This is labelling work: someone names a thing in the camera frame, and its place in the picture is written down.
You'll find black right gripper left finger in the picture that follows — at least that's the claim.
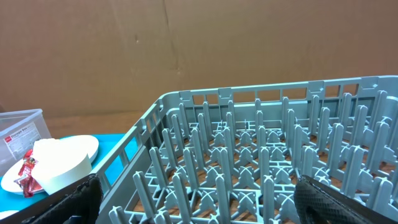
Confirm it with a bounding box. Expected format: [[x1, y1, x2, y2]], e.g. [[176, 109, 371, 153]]
[[1, 174, 103, 224]]

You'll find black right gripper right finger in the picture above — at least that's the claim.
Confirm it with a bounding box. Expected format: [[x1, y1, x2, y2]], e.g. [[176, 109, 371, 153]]
[[294, 175, 397, 224]]

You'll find white paper cup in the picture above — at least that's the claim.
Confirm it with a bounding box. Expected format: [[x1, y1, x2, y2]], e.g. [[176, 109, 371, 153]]
[[32, 139, 92, 195]]

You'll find large white plate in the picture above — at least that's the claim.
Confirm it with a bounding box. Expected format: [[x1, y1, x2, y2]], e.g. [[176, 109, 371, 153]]
[[1, 135, 99, 197]]

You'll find red snack wrapper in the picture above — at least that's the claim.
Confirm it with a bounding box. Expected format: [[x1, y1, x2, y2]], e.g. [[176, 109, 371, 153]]
[[14, 149, 42, 198]]

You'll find white bowl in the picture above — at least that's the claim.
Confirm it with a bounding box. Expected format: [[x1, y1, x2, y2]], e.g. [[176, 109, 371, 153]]
[[0, 210, 18, 220]]

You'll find grey dishwasher rack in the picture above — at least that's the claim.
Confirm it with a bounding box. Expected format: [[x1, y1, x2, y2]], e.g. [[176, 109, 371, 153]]
[[94, 75, 397, 223]]

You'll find teal plastic tray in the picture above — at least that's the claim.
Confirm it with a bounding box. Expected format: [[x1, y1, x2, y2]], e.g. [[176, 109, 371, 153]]
[[0, 133, 138, 212]]

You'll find clear plastic bin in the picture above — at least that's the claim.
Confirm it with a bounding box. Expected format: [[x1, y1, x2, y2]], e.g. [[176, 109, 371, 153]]
[[1, 109, 51, 176]]

